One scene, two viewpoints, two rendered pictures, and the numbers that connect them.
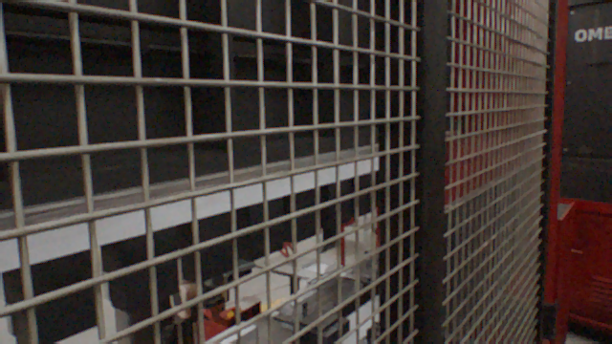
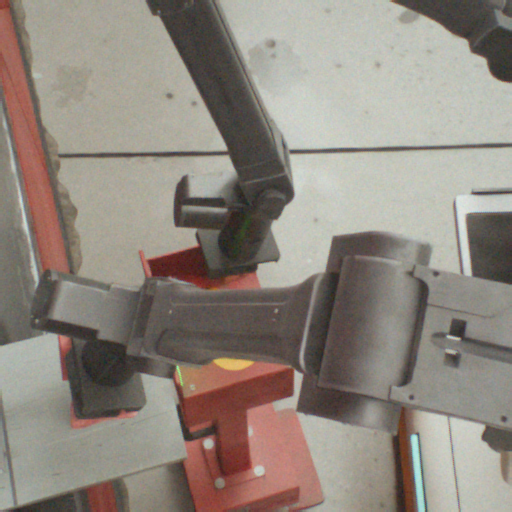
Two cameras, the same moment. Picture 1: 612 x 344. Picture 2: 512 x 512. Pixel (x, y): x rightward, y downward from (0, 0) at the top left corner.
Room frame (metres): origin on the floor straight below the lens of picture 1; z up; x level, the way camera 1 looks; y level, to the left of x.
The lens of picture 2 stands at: (2.20, -0.09, 2.13)
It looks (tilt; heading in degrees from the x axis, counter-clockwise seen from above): 63 degrees down; 131
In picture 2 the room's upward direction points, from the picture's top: 2 degrees counter-clockwise
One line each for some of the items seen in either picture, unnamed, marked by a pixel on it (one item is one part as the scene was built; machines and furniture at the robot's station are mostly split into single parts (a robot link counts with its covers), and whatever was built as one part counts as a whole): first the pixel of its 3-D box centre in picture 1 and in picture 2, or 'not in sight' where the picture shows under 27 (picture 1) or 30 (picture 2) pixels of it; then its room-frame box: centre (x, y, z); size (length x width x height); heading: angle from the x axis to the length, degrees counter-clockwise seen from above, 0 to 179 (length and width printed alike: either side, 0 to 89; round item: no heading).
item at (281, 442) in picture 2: not in sight; (249, 462); (1.78, 0.35, 0.06); 0.25 x 0.20 x 0.12; 56
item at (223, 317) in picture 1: (230, 326); (218, 325); (1.76, 0.32, 0.75); 0.20 x 0.16 x 0.18; 146
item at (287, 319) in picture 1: (299, 320); not in sight; (1.26, 0.04, 1.01); 0.26 x 0.12 x 0.05; 54
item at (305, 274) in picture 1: (295, 265); (50, 412); (1.76, 0.06, 1.00); 0.26 x 0.18 x 0.01; 54
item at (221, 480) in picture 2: not in sight; (233, 457); (1.76, 0.32, 0.13); 0.10 x 0.10 x 0.01; 56
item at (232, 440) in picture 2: not in sight; (228, 410); (1.76, 0.32, 0.39); 0.05 x 0.05 x 0.54; 56
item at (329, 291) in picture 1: (320, 296); not in sight; (1.63, -0.03, 0.92); 0.39 x 0.06 x 0.10; 144
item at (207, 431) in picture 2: not in sight; (196, 419); (1.73, 0.28, 0.40); 0.06 x 0.02 x 0.18; 56
